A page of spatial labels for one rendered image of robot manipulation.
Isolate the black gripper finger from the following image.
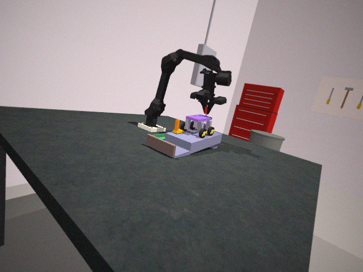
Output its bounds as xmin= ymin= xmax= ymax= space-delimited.
xmin=207 ymin=102 xmax=215 ymax=114
xmin=198 ymin=99 xmax=208 ymax=114

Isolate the yellow wheel chock with orange handle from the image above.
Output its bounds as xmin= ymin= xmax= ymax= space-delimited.
xmin=173 ymin=120 xmax=185 ymax=134

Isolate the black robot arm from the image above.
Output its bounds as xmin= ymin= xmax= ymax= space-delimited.
xmin=143 ymin=49 xmax=231 ymax=127

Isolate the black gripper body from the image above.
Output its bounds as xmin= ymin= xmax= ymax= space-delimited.
xmin=190 ymin=84 xmax=227 ymax=105

